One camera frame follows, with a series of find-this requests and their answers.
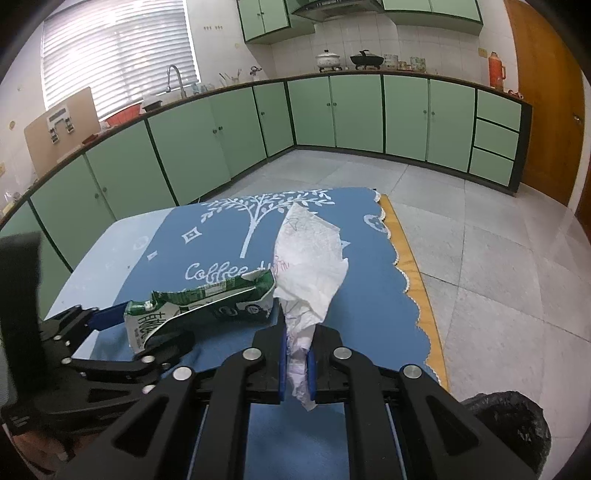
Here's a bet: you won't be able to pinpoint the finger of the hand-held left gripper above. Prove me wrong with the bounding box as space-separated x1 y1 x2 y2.
41 302 126 361
69 330 195 384

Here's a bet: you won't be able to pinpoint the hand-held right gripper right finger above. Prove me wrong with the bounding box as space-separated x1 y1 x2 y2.
309 325 539 480

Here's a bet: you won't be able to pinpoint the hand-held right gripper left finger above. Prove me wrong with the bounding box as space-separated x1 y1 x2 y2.
55 300 286 480

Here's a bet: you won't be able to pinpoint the green milk carton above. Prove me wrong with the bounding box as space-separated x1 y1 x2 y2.
124 270 277 354

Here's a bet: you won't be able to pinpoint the white paper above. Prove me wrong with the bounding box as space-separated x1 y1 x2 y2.
272 203 349 411

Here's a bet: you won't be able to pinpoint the black trash bag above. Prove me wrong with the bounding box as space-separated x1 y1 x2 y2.
459 391 552 477

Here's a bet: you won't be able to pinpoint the person's left hand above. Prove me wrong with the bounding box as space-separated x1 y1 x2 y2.
14 431 77 472

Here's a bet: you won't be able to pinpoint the blue printed tablecloth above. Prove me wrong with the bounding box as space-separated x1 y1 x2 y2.
44 187 448 480

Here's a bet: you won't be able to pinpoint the cardboard box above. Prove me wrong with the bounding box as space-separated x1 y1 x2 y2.
24 87 100 178

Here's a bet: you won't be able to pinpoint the red plastic basin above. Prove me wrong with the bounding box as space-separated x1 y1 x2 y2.
104 105 141 126

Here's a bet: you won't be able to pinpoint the metal kitchen faucet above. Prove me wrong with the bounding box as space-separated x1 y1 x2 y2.
166 65 187 99

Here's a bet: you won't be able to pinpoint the green base cabinets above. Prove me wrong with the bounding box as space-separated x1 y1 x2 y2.
0 74 533 273

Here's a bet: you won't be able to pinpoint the white window blinds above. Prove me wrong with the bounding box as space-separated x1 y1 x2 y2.
41 0 201 123

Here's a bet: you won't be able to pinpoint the white lidded pot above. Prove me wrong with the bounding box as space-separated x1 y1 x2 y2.
316 50 343 72

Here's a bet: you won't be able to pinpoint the black wok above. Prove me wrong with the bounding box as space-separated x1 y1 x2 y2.
349 50 385 70

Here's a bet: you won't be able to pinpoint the orange thermos flask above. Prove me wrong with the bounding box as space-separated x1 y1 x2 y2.
489 52 507 89

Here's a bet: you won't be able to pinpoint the brown wooden door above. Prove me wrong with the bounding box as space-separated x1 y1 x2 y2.
503 0 591 208

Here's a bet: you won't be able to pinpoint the black range hood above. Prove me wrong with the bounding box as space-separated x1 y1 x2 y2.
291 0 384 21

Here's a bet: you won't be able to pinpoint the green wall cabinets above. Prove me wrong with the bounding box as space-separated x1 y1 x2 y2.
236 0 483 44

